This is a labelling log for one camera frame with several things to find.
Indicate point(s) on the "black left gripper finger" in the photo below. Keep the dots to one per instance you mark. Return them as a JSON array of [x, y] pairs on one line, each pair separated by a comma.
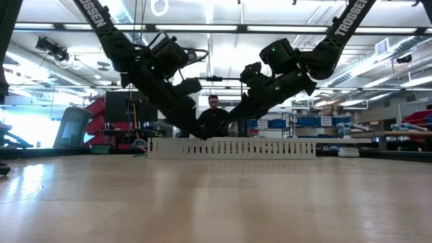
[[197, 126], [182, 125]]

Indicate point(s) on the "person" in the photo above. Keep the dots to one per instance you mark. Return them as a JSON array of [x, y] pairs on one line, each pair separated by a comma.
[[214, 119]]

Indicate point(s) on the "black monitor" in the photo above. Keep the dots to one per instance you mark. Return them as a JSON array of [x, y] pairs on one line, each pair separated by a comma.
[[116, 108]]

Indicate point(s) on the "black aluminium table frame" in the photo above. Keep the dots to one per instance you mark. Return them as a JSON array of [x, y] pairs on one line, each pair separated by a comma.
[[44, 153]]

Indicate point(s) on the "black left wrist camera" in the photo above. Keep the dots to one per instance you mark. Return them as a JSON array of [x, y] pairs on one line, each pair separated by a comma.
[[188, 87]]

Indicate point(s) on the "black mounted camera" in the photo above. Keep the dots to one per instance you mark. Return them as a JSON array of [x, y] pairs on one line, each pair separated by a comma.
[[50, 49]]

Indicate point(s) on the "red rack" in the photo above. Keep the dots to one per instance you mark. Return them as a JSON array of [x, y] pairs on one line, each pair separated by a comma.
[[96, 126]]

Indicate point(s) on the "black background gantry frame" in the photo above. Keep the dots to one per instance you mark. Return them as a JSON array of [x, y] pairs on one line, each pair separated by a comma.
[[214, 78]]

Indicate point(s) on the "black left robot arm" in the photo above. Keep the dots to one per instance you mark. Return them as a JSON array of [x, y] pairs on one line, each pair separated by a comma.
[[111, 37]]

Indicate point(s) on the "grey office chair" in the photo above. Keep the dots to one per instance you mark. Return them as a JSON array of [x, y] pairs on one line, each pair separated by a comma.
[[72, 128]]

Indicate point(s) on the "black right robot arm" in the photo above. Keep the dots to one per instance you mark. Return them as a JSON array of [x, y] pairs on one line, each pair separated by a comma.
[[337, 37]]

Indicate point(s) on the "wooden workbench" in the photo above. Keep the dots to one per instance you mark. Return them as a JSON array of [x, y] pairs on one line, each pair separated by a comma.
[[398, 134]]

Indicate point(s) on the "pale grey roll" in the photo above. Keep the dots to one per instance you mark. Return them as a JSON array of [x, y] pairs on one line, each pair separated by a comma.
[[405, 127], [357, 127]]

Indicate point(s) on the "red storage bin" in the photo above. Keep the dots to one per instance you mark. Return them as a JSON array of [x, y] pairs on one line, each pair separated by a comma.
[[418, 118]]

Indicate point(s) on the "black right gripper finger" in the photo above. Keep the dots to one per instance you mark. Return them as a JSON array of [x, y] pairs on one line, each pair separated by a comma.
[[256, 111], [240, 113]]

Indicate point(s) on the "blue storage bin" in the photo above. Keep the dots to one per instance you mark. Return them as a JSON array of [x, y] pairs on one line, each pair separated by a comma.
[[307, 121], [277, 123], [341, 121]]

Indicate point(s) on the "white duct cover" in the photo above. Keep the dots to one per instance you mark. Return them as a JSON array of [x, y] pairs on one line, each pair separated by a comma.
[[337, 140]]

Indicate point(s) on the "black ceiling fixture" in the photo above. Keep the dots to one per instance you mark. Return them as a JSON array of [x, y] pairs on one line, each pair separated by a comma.
[[404, 59]]

